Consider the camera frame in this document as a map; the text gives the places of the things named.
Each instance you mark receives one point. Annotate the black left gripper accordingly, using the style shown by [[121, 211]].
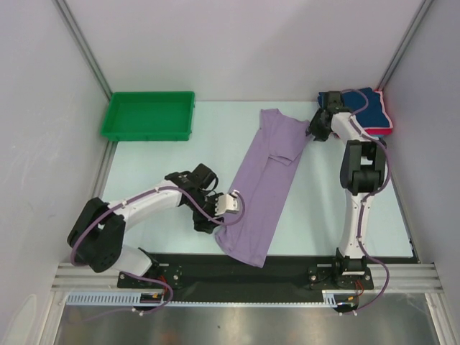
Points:
[[202, 224]]

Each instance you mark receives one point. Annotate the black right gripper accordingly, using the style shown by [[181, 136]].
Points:
[[320, 136]]

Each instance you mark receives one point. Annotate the purple t shirt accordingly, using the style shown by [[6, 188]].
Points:
[[264, 179]]

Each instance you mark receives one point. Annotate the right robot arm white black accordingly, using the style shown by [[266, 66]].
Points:
[[363, 174]]

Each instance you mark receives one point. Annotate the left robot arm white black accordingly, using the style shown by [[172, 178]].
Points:
[[97, 237]]

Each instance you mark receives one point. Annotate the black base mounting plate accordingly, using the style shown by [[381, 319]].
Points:
[[218, 277]]

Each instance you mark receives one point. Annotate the navy blue folded shirt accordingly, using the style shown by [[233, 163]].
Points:
[[374, 117]]

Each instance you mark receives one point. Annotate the red folded shirt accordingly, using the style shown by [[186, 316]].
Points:
[[381, 132]]

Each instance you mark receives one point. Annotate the pink folded shirt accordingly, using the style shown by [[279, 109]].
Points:
[[381, 128]]

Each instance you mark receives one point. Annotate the green plastic tray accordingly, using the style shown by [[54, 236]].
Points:
[[149, 116]]

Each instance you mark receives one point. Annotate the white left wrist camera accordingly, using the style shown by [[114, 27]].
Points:
[[227, 203]]

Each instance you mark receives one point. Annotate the light blue cable duct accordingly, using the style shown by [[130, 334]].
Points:
[[319, 299]]

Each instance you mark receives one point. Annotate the right aluminium corner post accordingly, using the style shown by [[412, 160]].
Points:
[[413, 27]]

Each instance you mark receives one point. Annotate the aluminium corner post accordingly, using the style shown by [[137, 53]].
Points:
[[413, 27], [82, 44]]

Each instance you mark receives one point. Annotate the aluminium frame front rail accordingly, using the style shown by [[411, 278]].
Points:
[[404, 278]]

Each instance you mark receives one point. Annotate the left aluminium corner post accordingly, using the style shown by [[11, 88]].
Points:
[[82, 44]]

